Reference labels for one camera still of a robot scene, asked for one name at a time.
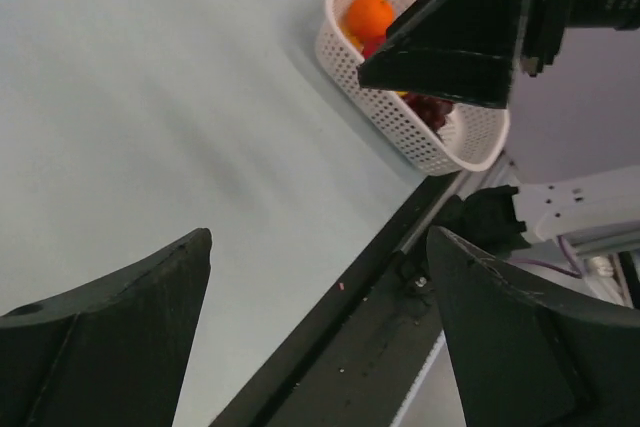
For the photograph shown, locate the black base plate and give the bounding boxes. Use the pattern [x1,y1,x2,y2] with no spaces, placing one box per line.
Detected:
[213,174,469,426]

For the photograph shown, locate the orange fake fruit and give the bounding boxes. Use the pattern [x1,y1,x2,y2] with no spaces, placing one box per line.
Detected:
[345,0,395,40]

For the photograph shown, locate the yellow fake lemon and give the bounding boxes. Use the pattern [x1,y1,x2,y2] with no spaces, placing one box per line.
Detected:
[342,30,363,51]

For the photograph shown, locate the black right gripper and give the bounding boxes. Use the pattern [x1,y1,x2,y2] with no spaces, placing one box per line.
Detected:
[358,0,639,109]

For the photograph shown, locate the white slotted cable duct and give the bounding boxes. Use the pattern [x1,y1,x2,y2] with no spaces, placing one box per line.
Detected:
[389,331,446,427]

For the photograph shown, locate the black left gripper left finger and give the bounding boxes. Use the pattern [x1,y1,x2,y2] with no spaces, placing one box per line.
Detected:
[1,228,212,426]

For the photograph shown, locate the aluminium rail frame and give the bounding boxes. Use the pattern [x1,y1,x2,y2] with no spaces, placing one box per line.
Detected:
[403,157,639,308]

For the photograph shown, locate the dark purple fake grapes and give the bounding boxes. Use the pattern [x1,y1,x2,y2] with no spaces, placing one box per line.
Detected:
[402,93,454,134]

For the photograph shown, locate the white perforated plastic basket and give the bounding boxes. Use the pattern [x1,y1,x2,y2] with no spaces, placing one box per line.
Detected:
[315,0,510,176]

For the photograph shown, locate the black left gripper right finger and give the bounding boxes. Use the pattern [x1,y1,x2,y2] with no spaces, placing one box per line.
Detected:
[426,227,639,426]

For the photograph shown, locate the red fake apple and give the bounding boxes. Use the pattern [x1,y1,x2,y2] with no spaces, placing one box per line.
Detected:
[361,35,386,60]

